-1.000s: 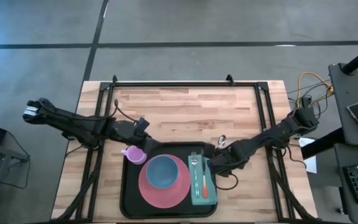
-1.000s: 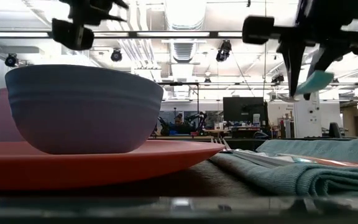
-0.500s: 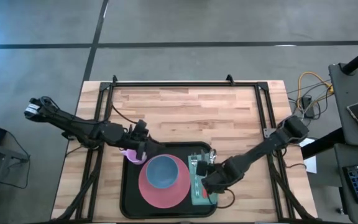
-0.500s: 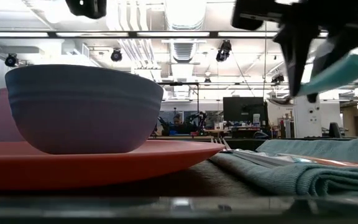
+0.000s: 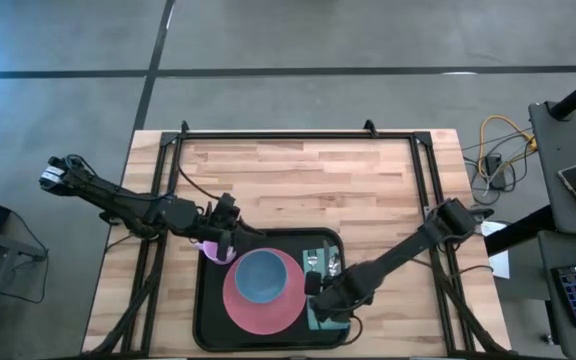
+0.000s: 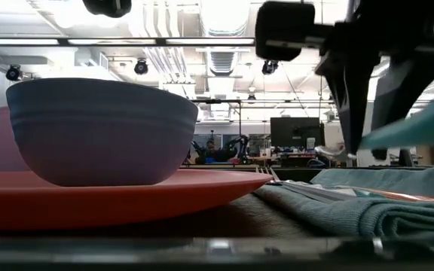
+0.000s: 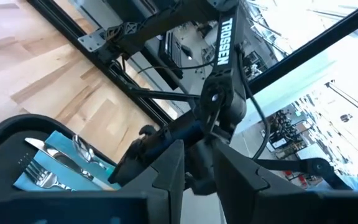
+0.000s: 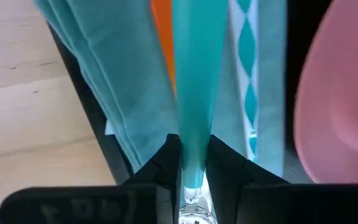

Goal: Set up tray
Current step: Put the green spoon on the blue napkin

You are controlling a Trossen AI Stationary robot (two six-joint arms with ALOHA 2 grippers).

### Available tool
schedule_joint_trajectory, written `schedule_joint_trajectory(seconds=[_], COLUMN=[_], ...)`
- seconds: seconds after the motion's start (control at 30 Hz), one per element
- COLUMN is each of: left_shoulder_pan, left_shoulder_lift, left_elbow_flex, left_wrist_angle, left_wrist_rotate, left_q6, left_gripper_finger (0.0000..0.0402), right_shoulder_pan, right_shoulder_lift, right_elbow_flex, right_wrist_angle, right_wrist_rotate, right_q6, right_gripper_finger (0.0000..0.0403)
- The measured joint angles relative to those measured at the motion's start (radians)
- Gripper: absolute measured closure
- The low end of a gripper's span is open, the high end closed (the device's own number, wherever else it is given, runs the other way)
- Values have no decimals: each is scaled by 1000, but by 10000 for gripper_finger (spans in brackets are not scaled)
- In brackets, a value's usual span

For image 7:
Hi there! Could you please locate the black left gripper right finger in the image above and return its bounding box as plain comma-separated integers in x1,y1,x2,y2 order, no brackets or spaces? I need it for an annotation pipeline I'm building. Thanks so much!
211,138,358,224

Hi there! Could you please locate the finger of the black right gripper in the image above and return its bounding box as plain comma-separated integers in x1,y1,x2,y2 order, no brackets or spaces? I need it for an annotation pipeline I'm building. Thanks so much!
108,146,155,185

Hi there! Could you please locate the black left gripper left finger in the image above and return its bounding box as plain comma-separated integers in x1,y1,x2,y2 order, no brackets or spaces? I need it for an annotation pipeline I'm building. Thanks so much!
0,139,186,224

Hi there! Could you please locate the silver spoon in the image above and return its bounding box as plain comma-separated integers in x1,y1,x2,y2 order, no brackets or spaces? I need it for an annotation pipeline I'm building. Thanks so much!
71,134,109,170

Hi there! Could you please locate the silver table knife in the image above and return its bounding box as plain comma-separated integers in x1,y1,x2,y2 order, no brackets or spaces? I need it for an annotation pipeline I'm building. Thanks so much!
24,137,115,192

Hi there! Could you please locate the silver fork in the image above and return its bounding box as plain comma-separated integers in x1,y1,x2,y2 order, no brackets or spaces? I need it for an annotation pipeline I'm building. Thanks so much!
17,152,75,192

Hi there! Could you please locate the thin black brace bar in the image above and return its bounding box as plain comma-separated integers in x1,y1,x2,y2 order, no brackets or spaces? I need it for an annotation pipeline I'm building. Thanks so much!
128,86,202,103

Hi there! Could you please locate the black jointed strut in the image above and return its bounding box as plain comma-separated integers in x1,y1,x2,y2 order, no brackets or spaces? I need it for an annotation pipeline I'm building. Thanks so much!
252,157,352,191

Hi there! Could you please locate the black vented electronics box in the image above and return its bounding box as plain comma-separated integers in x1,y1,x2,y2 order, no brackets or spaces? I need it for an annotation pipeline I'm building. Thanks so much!
158,30,185,79

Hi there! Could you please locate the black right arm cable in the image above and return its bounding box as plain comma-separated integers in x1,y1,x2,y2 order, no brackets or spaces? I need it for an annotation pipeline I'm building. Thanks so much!
236,45,272,161

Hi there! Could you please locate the black frame beam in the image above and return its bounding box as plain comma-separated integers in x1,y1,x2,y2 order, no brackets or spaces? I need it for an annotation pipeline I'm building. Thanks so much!
246,0,358,96
25,0,174,126

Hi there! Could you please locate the silver corner bracket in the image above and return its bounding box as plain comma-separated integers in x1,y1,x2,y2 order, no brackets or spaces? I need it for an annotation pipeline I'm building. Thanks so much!
77,27,108,53

